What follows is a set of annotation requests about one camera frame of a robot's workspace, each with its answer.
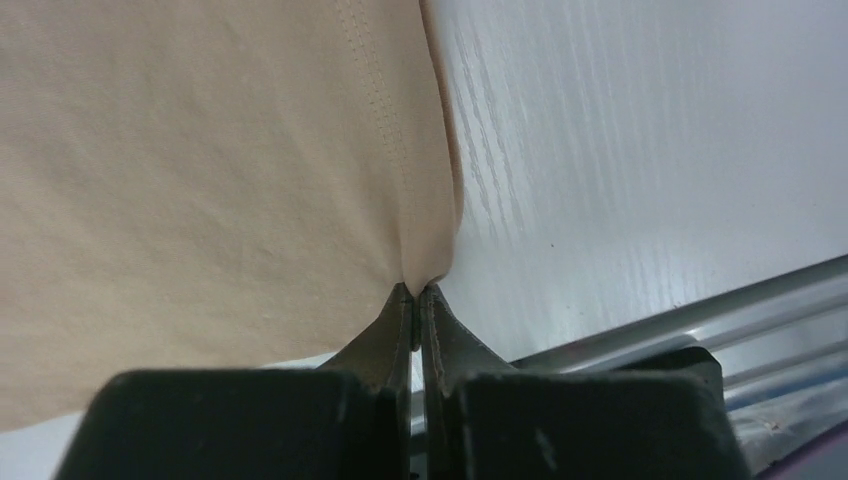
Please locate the beige t shirt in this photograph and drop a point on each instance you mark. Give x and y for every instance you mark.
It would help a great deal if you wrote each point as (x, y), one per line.
(210, 183)

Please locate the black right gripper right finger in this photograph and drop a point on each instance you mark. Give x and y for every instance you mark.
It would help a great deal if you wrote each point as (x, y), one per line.
(659, 418)

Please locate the aluminium frame rails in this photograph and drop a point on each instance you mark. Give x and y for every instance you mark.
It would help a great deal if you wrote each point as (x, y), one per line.
(781, 344)

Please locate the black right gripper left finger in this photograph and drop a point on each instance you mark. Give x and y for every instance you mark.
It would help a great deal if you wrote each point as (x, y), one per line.
(348, 418)

